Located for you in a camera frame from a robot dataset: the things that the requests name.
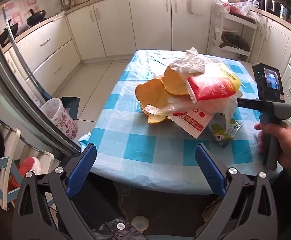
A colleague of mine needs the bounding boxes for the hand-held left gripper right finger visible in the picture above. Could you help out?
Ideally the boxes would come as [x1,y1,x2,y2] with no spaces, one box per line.
[194,143,282,240]

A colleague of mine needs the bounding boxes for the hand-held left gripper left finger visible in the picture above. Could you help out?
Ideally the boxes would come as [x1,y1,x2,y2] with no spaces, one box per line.
[12,142,103,240]

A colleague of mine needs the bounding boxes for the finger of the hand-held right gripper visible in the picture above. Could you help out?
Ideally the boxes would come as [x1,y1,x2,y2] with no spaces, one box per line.
[237,97,261,112]

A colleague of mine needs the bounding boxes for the white paper bag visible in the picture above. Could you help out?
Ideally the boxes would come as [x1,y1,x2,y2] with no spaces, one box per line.
[169,47,217,77]

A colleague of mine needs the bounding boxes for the person's right hand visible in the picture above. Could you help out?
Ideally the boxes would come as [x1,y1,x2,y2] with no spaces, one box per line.
[254,122,291,178]

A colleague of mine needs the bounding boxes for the red and white snack wrapper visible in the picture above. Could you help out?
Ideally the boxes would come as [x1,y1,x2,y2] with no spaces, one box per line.
[168,94,239,130]

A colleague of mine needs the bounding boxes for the person's dark trousers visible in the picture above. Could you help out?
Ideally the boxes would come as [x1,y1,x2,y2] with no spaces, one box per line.
[58,172,226,240]

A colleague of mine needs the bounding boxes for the green packet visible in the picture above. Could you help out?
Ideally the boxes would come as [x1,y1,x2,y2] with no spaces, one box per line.
[209,112,242,148]

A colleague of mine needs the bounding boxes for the red yellow snack packet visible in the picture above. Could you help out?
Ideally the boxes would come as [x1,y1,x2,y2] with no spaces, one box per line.
[187,62,242,103]

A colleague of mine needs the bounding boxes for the floral plastic cup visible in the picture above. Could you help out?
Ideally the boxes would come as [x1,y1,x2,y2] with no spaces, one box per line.
[41,97,79,140]

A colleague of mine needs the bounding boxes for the blue checkered tablecloth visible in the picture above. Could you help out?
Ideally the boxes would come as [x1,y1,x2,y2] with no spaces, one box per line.
[78,49,283,195]

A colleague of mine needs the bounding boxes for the black pan with lid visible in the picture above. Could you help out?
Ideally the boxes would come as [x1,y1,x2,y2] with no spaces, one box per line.
[219,31,250,52]

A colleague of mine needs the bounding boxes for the dark dustpan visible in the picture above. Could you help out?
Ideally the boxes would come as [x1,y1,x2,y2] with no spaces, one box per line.
[61,96,80,120]

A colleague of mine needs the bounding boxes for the white rack cart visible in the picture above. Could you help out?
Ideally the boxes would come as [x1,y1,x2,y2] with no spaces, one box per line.
[208,12,258,62]

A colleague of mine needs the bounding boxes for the small white wrapper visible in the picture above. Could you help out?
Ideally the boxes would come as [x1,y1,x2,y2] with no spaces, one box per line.
[143,104,166,117]

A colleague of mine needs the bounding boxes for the blue broom pole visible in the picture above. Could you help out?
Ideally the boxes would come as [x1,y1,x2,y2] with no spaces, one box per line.
[2,6,52,100]

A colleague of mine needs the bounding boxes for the clear bag with red contents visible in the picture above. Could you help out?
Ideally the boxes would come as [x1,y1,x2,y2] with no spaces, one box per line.
[229,0,259,18]

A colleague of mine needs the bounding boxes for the white red plastic bag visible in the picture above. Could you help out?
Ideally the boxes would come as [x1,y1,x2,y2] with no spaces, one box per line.
[215,0,231,13]

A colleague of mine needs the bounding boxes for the white hanging bag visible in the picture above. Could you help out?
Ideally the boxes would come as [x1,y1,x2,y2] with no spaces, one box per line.
[185,0,212,17]

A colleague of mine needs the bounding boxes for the white kitchen cabinets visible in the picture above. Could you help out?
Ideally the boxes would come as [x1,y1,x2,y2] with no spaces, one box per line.
[3,0,291,128]

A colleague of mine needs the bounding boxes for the black frying pan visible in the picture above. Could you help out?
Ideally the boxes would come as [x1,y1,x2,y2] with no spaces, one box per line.
[0,23,20,44]

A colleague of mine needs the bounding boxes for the black wok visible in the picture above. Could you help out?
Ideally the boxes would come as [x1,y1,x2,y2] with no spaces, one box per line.
[26,9,47,27]

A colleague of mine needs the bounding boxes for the white frame chair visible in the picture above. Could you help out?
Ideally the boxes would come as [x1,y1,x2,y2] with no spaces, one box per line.
[0,127,55,210]

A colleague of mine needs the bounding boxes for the pink patterned wall sticker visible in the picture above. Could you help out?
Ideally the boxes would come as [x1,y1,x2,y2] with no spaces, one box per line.
[0,0,40,38]

